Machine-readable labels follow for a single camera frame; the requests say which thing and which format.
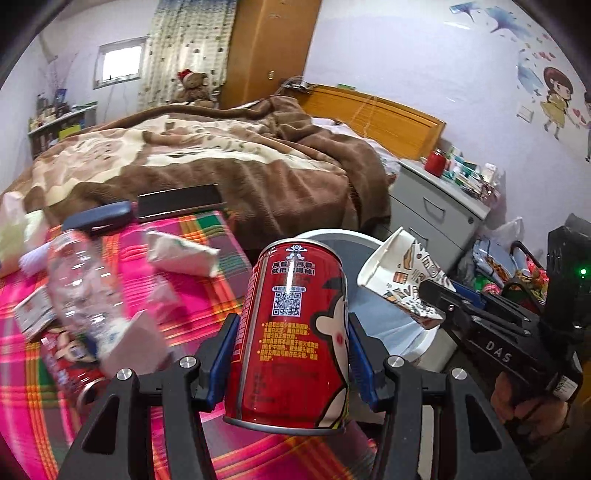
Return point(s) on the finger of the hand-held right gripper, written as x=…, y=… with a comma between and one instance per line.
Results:
x=480, y=299
x=438, y=300

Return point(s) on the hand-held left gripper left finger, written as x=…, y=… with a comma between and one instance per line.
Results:
x=218, y=369

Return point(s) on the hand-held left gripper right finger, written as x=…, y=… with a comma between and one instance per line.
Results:
x=364, y=371

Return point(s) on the printed paper cup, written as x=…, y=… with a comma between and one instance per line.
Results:
x=392, y=272

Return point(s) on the white trash bin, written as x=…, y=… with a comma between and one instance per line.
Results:
x=388, y=318

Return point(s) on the red drink can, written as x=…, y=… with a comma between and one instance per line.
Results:
x=286, y=332
x=69, y=369

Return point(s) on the white paper cup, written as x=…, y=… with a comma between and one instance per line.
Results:
x=184, y=254

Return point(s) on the person's right forearm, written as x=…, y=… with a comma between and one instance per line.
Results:
x=568, y=443

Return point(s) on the person's right hand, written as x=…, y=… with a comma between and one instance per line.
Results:
x=531, y=410

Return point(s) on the pile of colourful bags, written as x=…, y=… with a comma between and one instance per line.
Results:
x=503, y=272

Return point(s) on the white plastic bag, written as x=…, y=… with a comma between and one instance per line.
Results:
x=508, y=230

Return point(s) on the pink plaid cloth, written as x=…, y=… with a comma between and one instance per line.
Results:
x=203, y=295

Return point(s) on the grey drawer cabinet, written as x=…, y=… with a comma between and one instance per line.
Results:
x=438, y=212

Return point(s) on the pile of small boxes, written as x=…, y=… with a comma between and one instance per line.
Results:
x=471, y=175

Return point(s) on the red jar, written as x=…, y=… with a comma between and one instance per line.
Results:
x=434, y=162

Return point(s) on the clear plastic bottle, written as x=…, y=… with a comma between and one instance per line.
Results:
x=78, y=286

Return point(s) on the black smartphone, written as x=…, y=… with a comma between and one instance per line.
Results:
x=180, y=201

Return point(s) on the wooden headboard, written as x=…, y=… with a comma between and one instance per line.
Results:
x=383, y=120

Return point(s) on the dark blue glasses case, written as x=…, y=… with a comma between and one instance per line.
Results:
x=101, y=216

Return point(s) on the small white box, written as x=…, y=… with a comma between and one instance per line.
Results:
x=32, y=314

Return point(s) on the brown patterned blanket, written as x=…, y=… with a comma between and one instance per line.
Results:
x=231, y=161

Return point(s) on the folded white cloth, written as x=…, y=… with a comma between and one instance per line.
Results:
x=34, y=261

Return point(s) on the brown teddy bear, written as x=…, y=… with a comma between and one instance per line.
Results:
x=194, y=90

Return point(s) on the cluttered shelf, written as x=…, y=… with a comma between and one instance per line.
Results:
x=60, y=129

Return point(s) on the wooden wardrobe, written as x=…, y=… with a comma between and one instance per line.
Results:
x=272, y=41

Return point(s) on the small window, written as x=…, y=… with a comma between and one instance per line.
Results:
x=120, y=62

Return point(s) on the patterned curtain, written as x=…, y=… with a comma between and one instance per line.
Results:
x=184, y=46

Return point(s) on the dried branches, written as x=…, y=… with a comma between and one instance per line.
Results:
x=57, y=76

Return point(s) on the white wall socket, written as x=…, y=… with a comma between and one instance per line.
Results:
x=527, y=113

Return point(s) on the cartoon wall sticker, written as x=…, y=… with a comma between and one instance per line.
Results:
x=554, y=97

